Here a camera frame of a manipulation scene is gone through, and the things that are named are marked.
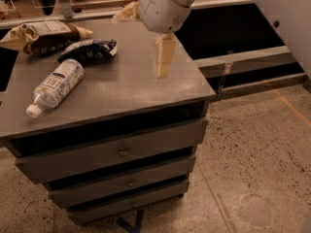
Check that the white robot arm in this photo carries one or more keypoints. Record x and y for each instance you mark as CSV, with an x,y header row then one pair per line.
x,y
208,33

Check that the bottom grey drawer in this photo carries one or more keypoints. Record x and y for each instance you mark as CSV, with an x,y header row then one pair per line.
x,y
129,203

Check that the clear plastic water bottle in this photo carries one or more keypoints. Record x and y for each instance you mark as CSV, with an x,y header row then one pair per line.
x,y
55,87

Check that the dark blue snack bag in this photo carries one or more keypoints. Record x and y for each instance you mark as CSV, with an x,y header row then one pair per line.
x,y
90,50

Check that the middle grey drawer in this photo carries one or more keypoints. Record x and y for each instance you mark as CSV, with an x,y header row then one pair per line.
x,y
66,198

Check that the grey drawer cabinet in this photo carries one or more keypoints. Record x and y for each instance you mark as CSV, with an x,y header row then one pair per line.
x,y
116,99

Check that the grey drawer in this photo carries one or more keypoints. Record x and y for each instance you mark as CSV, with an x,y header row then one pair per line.
x,y
66,198
129,203
56,165

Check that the top grey drawer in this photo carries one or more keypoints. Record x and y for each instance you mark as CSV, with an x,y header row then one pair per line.
x,y
56,165

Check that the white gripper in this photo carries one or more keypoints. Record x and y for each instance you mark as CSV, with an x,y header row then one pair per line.
x,y
159,11

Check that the brown and cream snack bag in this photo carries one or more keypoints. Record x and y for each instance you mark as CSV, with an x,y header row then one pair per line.
x,y
43,37

